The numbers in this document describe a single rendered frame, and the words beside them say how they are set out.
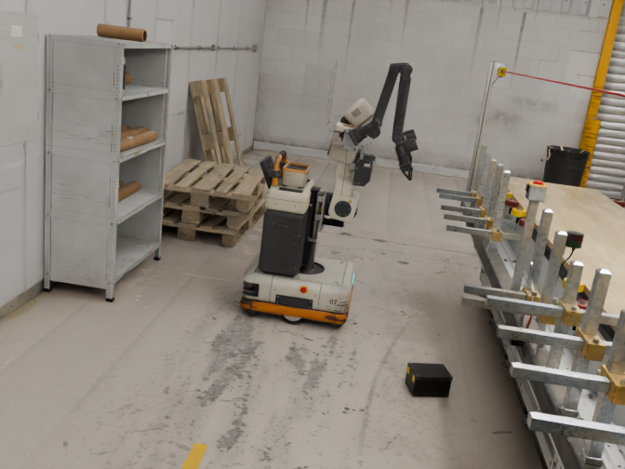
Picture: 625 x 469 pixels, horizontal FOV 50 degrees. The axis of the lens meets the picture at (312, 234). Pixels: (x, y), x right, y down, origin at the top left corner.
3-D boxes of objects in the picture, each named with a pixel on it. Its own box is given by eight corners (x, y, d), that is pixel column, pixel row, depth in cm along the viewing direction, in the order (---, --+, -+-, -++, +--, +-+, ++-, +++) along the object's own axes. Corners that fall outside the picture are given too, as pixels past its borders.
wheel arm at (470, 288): (463, 294, 273) (465, 285, 272) (462, 291, 276) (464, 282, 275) (573, 312, 269) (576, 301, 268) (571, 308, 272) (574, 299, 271)
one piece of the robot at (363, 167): (345, 184, 408) (351, 149, 402) (349, 176, 434) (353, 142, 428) (372, 188, 406) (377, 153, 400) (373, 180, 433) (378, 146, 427)
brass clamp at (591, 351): (581, 358, 192) (586, 342, 191) (570, 339, 205) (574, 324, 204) (604, 362, 192) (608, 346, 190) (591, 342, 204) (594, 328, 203)
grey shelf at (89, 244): (43, 291, 421) (46, 33, 378) (102, 250, 507) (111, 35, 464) (112, 302, 417) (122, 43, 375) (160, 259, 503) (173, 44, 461)
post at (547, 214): (520, 322, 277) (544, 208, 264) (518, 319, 280) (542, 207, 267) (528, 324, 277) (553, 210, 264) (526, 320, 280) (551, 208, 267)
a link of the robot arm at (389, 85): (391, 58, 383) (391, 59, 373) (413, 66, 382) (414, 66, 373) (365, 133, 396) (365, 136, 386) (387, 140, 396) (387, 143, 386)
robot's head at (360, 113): (341, 114, 401) (361, 98, 397) (344, 112, 421) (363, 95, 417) (357, 133, 402) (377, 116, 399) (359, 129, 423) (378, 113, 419)
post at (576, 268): (541, 395, 231) (573, 261, 218) (539, 389, 234) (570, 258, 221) (551, 396, 230) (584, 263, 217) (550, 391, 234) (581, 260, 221)
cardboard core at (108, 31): (97, 23, 425) (142, 29, 423) (101, 23, 433) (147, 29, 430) (96, 36, 428) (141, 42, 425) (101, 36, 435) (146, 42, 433)
